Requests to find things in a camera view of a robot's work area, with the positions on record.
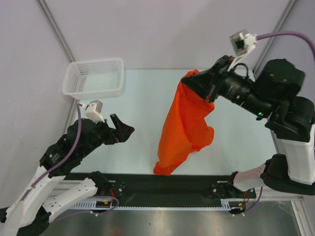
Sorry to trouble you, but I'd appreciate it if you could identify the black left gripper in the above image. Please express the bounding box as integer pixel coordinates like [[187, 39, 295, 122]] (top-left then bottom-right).
[[80, 113, 135, 157]]

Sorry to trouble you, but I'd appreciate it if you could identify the orange t shirt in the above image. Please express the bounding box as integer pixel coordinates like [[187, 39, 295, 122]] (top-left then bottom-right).
[[153, 82, 215, 176]]

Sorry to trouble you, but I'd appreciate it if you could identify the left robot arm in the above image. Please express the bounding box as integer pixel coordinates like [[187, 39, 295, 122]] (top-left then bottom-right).
[[0, 114, 135, 236]]

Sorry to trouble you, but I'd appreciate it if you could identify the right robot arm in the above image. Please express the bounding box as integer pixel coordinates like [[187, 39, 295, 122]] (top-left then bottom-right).
[[182, 56, 315, 197]]

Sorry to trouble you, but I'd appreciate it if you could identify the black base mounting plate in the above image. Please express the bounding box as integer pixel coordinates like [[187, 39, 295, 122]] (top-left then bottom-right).
[[80, 173, 256, 207]]

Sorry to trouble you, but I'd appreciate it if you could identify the white plastic mesh basket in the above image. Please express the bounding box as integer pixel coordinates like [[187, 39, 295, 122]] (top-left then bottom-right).
[[62, 58, 125, 100]]

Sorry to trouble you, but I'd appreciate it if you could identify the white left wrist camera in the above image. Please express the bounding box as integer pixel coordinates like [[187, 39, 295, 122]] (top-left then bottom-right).
[[84, 100, 105, 123]]

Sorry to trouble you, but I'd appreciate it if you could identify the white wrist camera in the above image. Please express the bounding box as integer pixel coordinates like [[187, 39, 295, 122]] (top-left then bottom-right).
[[84, 100, 105, 123], [227, 29, 257, 71]]

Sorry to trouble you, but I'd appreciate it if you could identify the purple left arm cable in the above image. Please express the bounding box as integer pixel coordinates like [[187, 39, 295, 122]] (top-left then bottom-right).
[[19, 103, 120, 219]]

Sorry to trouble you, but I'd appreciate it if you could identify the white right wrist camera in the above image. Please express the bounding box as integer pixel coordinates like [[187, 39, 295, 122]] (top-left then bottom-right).
[[227, 29, 257, 71]]

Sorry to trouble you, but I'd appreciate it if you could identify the aluminium extrusion rail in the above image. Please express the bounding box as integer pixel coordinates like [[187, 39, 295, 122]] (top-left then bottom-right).
[[49, 180, 304, 201]]

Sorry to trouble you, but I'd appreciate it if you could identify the right aluminium corner post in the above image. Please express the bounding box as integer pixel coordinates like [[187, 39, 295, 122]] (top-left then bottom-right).
[[253, 0, 298, 77]]

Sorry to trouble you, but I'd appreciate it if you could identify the aluminium corner post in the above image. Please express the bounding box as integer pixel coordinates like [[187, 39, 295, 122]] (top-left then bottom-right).
[[253, 0, 298, 77], [35, 0, 76, 63]]

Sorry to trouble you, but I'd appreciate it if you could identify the slotted grey cable duct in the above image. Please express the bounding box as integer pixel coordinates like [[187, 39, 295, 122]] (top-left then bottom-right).
[[70, 200, 244, 211]]

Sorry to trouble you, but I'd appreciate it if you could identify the left aluminium corner post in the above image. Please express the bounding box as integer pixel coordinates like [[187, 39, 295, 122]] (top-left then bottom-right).
[[35, 0, 76, 63]]

